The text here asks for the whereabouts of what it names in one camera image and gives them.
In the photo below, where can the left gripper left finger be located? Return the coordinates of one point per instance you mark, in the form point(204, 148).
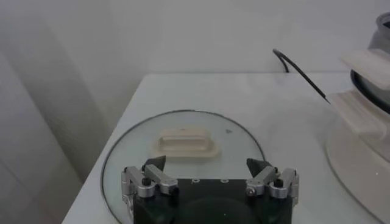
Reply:
point(158, 178)

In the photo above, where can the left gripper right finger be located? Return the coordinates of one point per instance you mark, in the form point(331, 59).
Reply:
point(265, 179)

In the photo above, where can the round glass pot lid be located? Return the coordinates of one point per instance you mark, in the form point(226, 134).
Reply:
point(186, 143)

